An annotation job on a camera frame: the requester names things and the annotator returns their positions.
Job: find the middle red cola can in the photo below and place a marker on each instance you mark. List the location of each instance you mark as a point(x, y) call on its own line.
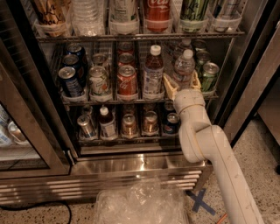
point(126, 59)

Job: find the glass fridge door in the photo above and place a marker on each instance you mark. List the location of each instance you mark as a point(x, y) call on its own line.
point(42, 155)

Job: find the blue tape cross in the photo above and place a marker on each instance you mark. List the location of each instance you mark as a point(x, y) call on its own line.
point(199, 202)

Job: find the white green soda can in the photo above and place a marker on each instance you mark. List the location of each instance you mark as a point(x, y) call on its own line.
point(100, 89)
point(100, 59)

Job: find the white label bottle top shelf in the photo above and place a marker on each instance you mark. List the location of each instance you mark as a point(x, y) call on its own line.
point(123, 18)

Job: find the clear plastic bin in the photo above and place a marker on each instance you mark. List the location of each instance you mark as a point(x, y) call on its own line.
point(142, 203)

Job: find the dark bottle top shelf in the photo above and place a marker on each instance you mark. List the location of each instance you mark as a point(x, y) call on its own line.
point(223, 16)

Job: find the red cola can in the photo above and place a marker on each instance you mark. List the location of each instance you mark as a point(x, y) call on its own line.
point(126, 59)
point(125, 47)
point(127, 89)

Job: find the clear bottle top shelf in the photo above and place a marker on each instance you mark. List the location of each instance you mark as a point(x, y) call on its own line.
point(88, 17)

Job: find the green bottle top shelf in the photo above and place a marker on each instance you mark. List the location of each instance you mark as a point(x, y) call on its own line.
point(192, 14)

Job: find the orange can shelf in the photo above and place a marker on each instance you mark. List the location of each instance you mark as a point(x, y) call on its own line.
point(150, 123)
point(129, 125)

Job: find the rear white green soda can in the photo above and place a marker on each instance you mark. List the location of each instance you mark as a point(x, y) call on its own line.
point(100, 59)

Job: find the stainless steel fridge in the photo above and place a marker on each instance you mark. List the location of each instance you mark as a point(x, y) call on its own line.
point(100, 164)

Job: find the silver can bottom shelf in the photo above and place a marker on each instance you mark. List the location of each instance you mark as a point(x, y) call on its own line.
point(86, 126)

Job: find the rear blue soda can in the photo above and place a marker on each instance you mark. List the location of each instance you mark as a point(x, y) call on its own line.
point(77, 49)

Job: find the clear water bottle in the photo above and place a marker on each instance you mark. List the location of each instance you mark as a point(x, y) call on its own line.
point(184, 44)
point(184, 68)

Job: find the rear red cola can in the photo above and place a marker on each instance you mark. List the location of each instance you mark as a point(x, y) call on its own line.
point(125, 47)

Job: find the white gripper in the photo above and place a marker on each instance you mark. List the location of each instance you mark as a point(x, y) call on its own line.
point(188, 99)

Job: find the middle green soda can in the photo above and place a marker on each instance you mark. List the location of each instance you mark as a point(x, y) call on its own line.
point(201, 57)

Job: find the small tea bottle bottom shelf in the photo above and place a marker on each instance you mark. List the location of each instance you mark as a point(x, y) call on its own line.
point(107, 122)

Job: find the front blue soda can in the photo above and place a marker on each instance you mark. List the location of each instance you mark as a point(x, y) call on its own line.
point(69, 82)

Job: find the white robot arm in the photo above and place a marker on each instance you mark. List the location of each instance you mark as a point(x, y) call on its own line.
point(200, 140)

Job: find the blue soda can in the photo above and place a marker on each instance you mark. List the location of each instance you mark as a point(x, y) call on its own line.
point(77, 49)
point(69, 82)
point(72, 60)

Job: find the middle blue soda can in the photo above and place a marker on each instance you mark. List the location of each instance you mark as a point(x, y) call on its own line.
point(72, 60)

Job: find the brown tea bottle white cap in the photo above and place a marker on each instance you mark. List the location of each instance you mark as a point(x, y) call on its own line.
point(153, 71)

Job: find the front red cola can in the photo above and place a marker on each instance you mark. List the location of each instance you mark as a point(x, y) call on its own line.
point(127, 89)

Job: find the red cola bottle top shelf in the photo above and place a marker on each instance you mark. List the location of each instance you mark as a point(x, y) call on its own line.
point(157, 14)

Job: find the front white green soda can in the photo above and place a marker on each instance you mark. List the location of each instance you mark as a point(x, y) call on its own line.
point(100, 89)

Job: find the front orange can bottom shelf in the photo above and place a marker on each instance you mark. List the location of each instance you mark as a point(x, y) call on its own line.
point(129, 125)

